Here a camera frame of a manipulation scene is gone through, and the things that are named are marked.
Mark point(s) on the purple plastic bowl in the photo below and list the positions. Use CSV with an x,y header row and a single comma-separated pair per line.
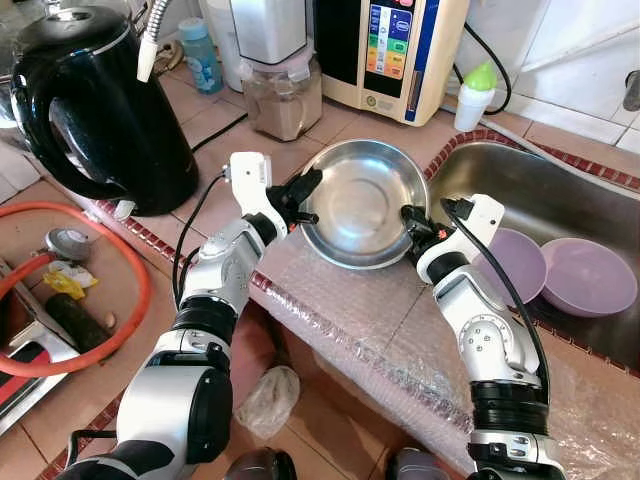
x,y
590,278
520,265

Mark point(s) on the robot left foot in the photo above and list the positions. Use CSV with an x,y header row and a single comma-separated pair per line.
x,y
262,466

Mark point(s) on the stainless steel sink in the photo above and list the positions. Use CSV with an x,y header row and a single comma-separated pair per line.
x,y
560,200

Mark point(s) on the dark long vegetable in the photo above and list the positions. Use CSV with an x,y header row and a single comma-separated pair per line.
x,y
80,322

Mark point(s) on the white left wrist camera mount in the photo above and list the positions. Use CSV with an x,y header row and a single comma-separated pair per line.
x,y
248,180

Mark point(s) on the black electric kettle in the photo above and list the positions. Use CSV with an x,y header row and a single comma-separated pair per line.
x,y
110,130

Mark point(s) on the clear bubble wrap sheet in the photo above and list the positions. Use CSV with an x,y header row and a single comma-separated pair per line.
x,y
380,330

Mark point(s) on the stainless steel dish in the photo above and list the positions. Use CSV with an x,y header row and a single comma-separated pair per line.
x,y
360,205

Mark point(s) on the white bottle green cap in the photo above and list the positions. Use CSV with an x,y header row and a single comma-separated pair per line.
x,y
474,102

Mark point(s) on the grey wall tap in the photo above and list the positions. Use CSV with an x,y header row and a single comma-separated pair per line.
x,y
632,92

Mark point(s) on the white plastic container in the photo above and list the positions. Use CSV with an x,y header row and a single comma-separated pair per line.
x,y
218,30

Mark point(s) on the grey gas regulator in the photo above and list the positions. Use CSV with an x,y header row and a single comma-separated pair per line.
x,y
70,244

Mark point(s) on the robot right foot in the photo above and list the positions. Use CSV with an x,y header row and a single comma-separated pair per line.
x,y
425,466

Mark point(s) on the white wall pipe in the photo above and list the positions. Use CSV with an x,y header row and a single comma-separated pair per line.
x,y
590,43

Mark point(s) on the crumpled white plastic bag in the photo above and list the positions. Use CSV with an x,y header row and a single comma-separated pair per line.
x,y
268,400

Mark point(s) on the cream water ionizer appliance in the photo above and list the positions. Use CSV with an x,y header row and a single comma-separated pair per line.
x,y
440,55

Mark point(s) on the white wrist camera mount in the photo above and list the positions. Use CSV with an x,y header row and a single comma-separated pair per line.
x,y
475,225
248,180

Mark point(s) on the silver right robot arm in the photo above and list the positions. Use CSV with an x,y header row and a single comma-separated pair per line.
x,y
490,340

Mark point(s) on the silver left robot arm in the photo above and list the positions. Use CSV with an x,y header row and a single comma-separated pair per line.
x,y
185,400

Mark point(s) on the teal plastic bottle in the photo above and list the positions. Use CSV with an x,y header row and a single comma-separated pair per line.
x,y
200,60

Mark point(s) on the yellow crumpled cloth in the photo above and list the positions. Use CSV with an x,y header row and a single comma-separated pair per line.
x,y
70,282

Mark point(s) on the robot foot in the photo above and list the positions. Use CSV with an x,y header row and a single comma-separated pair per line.
x,y
262,466
425,466

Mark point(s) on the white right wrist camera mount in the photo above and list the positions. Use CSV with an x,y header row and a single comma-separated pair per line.
x,y
475,225

